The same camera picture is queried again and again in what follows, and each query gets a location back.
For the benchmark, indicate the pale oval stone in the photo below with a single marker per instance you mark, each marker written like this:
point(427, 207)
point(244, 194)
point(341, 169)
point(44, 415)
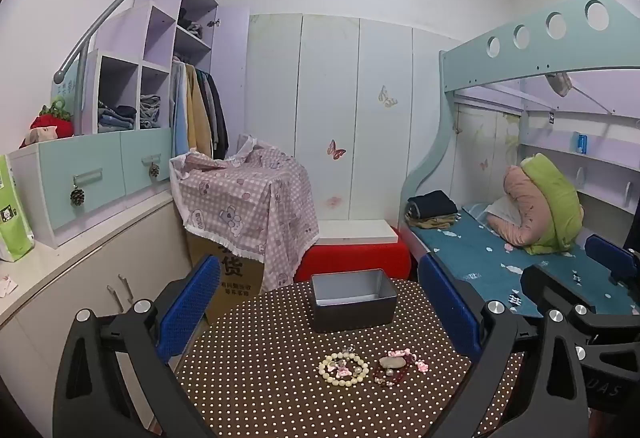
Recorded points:
point(391, 362)

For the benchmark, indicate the dark metal tin box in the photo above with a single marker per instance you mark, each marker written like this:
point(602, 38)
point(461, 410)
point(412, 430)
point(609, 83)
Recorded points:
point(350, 313)

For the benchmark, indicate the pink checked cloth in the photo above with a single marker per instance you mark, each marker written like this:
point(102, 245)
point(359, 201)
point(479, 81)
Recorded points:
point(250, 198)

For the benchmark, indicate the white low cabinet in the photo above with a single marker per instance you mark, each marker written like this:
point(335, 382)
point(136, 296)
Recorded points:
point(75, 278)

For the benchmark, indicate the red strawberry plush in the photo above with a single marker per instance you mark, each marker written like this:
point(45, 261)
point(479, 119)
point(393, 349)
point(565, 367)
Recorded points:
point(50, 123)

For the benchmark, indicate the green quilt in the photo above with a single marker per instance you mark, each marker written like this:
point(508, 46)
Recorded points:
point(555, 198)

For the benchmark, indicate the red ottoman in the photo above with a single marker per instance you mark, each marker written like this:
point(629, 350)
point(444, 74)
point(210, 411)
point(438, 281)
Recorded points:
point(350, 260)

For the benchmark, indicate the grey cloth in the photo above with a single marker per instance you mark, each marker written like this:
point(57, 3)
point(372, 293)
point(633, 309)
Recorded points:
point(559, 84)

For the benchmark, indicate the white wardrobe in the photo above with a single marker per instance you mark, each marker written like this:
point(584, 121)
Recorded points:
point(325, 93)

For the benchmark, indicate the teal bunk bed frame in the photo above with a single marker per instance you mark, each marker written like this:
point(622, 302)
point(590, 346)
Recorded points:
point(500, 63)

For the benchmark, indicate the dark clothes pile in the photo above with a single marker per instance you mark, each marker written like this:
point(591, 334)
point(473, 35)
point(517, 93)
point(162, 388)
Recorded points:
point(189, 24)

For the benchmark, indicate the white board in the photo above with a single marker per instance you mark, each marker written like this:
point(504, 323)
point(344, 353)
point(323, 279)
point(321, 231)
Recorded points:
point(350, 230)

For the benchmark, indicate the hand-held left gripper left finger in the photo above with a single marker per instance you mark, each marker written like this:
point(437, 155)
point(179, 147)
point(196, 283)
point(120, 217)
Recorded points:
point(190, 308)

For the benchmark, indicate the pink flower hair clip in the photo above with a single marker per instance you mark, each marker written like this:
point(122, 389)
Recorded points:
point(421, 365)
point(343, 371)
point(401, 352)

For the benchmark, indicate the small white card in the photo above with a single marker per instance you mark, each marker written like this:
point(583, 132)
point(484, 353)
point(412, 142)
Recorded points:
point(7, 284)

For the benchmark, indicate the pink pillow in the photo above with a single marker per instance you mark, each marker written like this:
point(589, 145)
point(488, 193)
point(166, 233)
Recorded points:
point(520, 198)

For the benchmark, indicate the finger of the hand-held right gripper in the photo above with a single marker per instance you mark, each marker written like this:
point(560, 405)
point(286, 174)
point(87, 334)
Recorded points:
point(602, 253)
point(545, 288)

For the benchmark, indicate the cardboard box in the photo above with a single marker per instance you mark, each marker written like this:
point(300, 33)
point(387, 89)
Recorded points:
point(235, 268)

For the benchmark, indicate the pine cone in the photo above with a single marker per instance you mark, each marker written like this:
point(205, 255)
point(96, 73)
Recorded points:
point(154, 170)
point(77, 197)

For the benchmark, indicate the tan hanging coat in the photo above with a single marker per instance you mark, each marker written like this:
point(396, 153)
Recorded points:
point(197, 118)

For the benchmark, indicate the gold butterfly sticker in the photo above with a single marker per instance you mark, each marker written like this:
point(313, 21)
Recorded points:
point(387, 98)

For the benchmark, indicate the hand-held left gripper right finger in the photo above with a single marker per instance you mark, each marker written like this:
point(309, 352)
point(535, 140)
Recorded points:
point(447, 308)

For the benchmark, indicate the blue can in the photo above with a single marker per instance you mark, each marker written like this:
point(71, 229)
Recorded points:
point(582, 143)

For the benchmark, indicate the folded tan clothes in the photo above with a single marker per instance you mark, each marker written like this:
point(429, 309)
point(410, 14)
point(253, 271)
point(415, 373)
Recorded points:
point(430, 221)

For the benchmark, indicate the green paper bag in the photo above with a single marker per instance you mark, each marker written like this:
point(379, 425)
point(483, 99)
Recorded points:
point(15, 218)

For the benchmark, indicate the light blue hanging shirt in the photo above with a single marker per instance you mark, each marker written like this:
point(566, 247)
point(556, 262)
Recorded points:
point(177, 118)

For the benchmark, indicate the grey metal handrail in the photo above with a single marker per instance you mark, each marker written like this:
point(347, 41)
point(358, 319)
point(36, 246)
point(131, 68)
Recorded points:
point(125, 3)

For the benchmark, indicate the teal drawer cabinet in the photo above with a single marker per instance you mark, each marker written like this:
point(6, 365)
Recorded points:
point(100, 153)

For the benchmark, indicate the white pillow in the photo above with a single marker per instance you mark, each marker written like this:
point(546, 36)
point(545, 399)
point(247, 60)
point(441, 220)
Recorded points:
point(502, 209)

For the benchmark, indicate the blue printed bed sheet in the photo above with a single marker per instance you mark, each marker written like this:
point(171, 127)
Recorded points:
point(475, 248)

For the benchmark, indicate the folded dark clothes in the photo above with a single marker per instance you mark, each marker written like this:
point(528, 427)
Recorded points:
point(432, 203)

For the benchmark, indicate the pink flower sticker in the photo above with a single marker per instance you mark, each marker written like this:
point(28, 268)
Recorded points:
point(333, 203)

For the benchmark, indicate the folded jeans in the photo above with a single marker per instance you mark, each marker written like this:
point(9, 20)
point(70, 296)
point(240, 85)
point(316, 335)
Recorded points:
point(117, 118)
point(150, 113)

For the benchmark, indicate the pink butterfly sticker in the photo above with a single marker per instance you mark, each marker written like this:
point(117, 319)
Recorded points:
point(336, 149)

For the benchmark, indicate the purple shelf cabinet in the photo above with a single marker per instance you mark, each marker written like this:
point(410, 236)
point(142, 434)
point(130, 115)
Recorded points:
point(120, 33)

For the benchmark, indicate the dark hanging jacket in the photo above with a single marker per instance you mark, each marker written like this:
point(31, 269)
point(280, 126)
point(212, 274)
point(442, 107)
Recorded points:
point(217, 118)

